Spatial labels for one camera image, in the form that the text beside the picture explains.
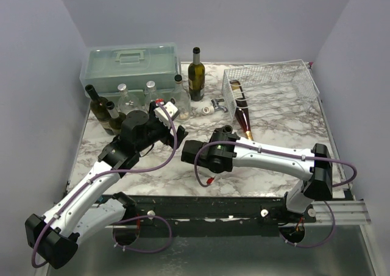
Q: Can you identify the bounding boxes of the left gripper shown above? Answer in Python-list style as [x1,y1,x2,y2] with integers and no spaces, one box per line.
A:
[136,103,188,152]

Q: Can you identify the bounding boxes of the clear glass wine bottle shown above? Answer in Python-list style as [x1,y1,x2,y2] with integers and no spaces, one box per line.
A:
[171,74,191,121]

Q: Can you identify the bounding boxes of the clear bottle dark label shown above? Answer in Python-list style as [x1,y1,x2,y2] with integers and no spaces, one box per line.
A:
[145,80,161,107]

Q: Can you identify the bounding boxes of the clear bottle red cap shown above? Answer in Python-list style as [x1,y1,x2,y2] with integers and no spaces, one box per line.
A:
[117,83,142,115]

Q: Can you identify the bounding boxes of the dark green brown-label wine bottle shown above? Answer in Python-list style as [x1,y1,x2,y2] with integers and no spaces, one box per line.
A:
[188,47,205,101]

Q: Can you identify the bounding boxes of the olive bottle silver cap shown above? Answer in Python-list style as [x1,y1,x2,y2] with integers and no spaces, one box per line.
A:
[105,101,126,135]

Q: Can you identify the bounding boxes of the dark green bottle black neck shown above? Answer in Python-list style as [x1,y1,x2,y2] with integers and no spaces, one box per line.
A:
[85,85,114,135]

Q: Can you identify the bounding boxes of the green bottle black cap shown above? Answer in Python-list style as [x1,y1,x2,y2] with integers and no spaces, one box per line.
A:
[222,125,233,134]

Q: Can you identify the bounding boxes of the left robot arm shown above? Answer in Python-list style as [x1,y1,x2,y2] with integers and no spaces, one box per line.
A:
[25,101,187,269]

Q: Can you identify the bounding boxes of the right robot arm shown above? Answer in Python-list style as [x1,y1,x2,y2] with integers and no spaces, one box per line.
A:
[181,125,333,222]

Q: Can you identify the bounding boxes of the red bottle gold foil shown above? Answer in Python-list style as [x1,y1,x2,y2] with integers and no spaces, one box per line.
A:
[230,80,254,141]

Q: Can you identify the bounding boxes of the white plastic pipe fitting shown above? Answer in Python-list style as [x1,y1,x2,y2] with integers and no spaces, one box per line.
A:
[199,106,215,115]

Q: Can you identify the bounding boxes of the green plastic toolbox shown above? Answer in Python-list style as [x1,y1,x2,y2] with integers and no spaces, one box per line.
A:
[80,43,181,99]

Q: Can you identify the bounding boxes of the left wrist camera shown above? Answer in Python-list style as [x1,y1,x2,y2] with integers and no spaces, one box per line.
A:
[154,102,179,129]

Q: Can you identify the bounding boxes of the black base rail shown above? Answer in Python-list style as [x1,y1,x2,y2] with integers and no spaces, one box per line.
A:
[97,193,342,237]

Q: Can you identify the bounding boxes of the white wire wine rack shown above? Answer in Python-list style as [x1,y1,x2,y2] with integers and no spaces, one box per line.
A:
[222,60,319,120]

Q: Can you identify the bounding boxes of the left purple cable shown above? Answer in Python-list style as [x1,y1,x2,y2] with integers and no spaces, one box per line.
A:
[32,101,179,269]

